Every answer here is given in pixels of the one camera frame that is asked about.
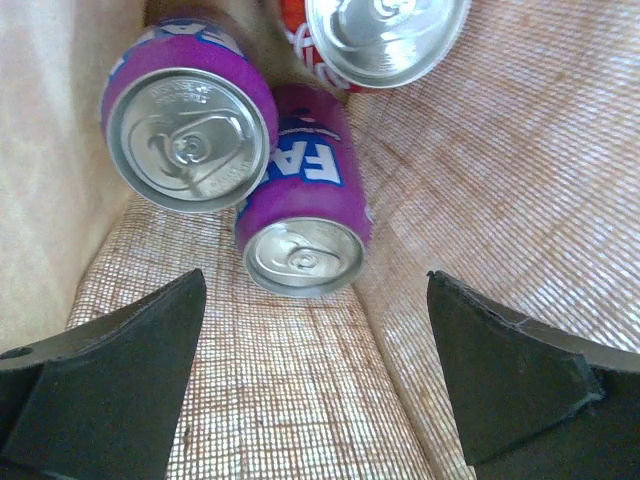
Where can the red cola can front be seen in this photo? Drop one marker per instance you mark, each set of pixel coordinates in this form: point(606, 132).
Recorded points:
point(366, 45)

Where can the purple soda can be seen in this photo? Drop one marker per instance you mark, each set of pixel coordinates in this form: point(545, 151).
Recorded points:
point(304, 230)
point(188, 118)

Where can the tan canvas tote bag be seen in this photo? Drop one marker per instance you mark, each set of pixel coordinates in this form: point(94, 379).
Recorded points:
point(514, 167)

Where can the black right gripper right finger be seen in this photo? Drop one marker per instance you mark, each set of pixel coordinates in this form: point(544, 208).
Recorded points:
point(531, 401)

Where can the purple soda can front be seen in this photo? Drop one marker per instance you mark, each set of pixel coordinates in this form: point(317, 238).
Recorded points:
point(304, 230)

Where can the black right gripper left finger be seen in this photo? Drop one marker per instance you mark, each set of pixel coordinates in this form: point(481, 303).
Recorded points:
point(102, 400)

